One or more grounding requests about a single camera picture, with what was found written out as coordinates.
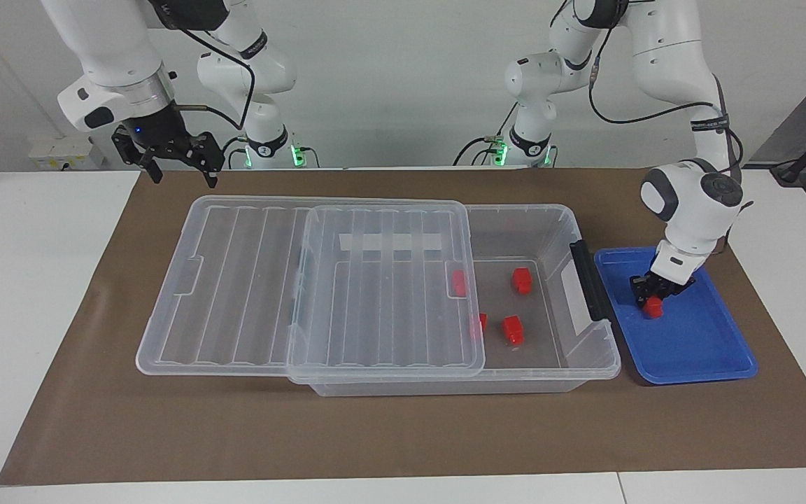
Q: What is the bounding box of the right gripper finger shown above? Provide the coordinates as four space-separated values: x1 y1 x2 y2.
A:
193 148 227 189
134 153 164 185

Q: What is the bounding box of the clear ribbed plastic lid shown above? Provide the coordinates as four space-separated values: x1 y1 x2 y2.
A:
135 194 486 379

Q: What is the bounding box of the blue plastic tray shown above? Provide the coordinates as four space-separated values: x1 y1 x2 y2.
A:
593 244 760 386

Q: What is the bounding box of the clear plastic storage box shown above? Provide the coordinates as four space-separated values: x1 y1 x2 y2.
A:
287 202 623 398

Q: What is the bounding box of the brown paper mat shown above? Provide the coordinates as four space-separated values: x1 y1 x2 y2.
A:
0 167 806 487

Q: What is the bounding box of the black base cable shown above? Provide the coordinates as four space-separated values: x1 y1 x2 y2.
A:
453 134 516 168
215 134 250 171

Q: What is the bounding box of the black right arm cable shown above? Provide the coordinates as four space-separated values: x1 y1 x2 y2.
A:
175 24 257 134

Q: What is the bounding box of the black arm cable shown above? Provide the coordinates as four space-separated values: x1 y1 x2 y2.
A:
549 0 754 247
175 24 257 134

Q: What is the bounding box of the black box latch handle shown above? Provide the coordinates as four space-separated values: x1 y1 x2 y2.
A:
569 239 611 323

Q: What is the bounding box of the white wall socket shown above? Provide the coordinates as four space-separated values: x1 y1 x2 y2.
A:
28 136 114 172

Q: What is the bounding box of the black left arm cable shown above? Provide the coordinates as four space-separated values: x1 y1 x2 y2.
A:
549 0 754 247

